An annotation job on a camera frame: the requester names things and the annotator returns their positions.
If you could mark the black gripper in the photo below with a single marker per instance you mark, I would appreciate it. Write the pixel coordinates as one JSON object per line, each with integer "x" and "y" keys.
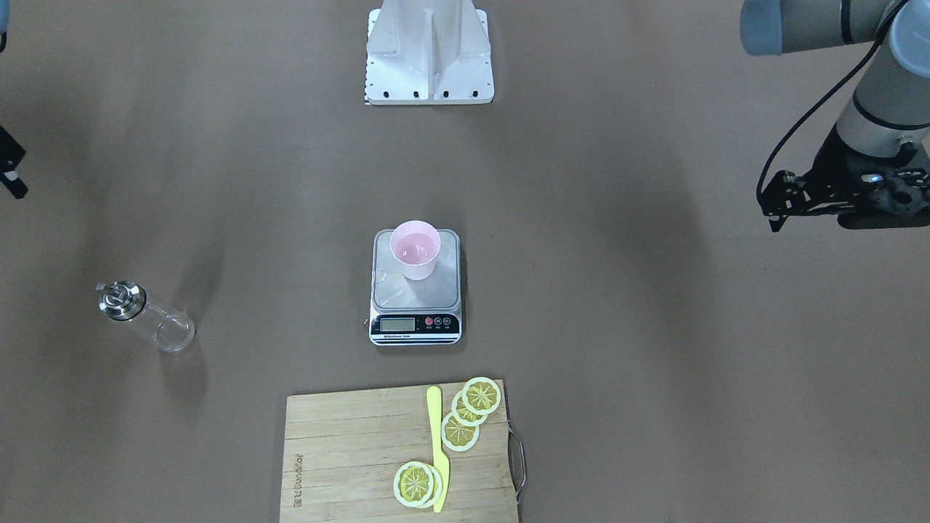
{"x": 835, "y": 165}

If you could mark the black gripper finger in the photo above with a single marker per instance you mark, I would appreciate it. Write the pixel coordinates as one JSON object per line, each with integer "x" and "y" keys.
{"x": 12, "y": 153}

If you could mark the glass sauce dispenser bottle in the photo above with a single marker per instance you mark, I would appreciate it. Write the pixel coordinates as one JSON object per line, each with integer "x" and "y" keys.
{"x": 163, "y": 325}

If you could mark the pink paper cup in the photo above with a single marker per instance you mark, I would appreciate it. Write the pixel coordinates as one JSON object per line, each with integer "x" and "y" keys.
{"x": 416, "y": 246}

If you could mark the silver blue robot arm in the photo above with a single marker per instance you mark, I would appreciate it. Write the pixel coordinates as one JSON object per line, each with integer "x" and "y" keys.
{"x": 890, "y": 103}

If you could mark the digital kitchen scale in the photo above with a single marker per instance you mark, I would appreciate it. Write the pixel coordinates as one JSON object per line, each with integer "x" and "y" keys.
{"x": 405, "y": 312}

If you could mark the lemon slice middle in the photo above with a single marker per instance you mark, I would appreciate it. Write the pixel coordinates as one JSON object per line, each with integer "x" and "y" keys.
{"x": 463, "y": 415}

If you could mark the yellow plastic knife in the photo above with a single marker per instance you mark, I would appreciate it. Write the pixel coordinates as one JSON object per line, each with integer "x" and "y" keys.
{"x": 440, "y": 461}

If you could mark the lemon slice lower stack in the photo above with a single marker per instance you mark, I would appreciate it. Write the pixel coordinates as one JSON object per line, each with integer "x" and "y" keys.
{"x": 456, "y": 436}

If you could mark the bamboo cutting board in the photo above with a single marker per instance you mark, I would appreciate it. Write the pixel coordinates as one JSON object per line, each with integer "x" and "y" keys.
{"x": 341, "y": 451}

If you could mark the lemon slice behind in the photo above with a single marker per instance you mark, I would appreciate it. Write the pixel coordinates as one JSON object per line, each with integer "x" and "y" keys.
{"x": 436, "y": 491}

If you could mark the lemon slice front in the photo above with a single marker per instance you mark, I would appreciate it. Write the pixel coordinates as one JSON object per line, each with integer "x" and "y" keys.
{"x": 412, "y": 483}

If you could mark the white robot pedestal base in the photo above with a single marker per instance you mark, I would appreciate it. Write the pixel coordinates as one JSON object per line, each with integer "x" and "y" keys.
{"x": 428, "y": 53}

